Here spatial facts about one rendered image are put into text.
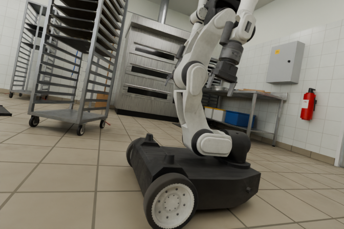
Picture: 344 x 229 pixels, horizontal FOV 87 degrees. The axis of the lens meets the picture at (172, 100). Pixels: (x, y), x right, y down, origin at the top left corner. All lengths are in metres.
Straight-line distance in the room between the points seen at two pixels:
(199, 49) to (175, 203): 0.68
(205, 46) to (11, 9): 4.87
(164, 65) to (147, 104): 0.92
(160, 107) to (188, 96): 3.20
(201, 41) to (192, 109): 0.34
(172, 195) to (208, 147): 0.32
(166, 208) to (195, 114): 0.44
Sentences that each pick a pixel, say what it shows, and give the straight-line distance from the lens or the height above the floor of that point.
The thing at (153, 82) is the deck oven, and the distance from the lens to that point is 3.99.
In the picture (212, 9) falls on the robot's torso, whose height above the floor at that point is 0.97.
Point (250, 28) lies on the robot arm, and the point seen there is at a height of 0.81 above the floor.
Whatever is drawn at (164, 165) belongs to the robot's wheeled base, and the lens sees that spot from 0.74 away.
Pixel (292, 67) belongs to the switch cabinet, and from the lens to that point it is 3.68.
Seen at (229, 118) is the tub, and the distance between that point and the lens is 3.80.
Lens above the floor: 0.46
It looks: 1 degrees up
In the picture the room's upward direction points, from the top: 10 degrees clockwise
